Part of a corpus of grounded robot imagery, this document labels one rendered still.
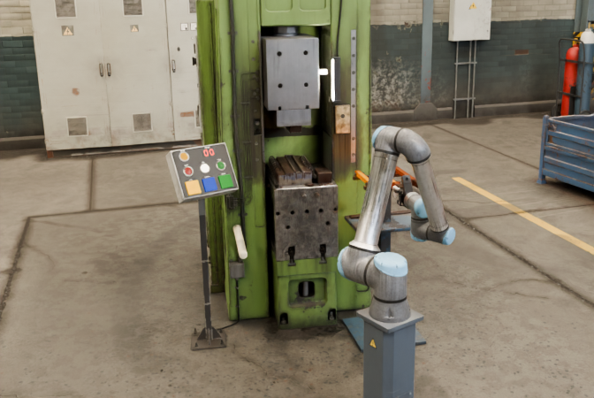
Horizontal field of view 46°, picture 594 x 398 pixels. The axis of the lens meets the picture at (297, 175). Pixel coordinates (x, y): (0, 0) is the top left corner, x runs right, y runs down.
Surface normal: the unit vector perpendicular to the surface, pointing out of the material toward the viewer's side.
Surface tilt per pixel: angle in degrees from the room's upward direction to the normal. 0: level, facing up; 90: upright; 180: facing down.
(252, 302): 90
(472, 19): 90
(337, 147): 90
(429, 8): 90
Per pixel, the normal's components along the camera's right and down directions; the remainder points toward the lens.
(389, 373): -0.17, 0.26
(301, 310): 0.16, 0.25
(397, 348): 0.58, 0.20
